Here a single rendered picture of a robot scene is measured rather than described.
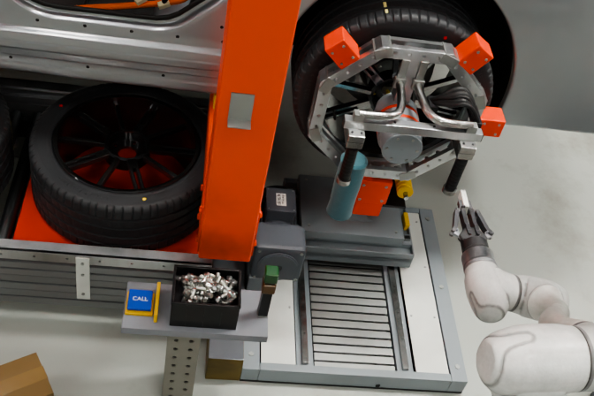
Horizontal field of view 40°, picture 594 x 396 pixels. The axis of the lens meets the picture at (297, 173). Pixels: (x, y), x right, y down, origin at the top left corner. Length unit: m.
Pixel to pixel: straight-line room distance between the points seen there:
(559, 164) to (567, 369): 2.54
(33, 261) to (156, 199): 0.44
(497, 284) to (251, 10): 0.96
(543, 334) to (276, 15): 0.91
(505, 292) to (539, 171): 1.87
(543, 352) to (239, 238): 1.10
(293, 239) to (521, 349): 1.30
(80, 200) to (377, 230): 1.13
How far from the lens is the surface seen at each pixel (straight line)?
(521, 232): 3.71
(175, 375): 2.72
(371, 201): 2.88
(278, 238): 2.77
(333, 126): 2.81
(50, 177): 2.78
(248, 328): 2.48
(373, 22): 2.51
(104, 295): 2.85
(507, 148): 4.10
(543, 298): 2.25
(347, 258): 3.16
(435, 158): 2.79
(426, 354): 3.03
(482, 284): 2.22
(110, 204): 2.69
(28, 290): 2.88
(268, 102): 2.08
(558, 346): 1.67
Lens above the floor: 2.48
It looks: 44 degrees down
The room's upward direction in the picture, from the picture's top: 13 degrees clockwise
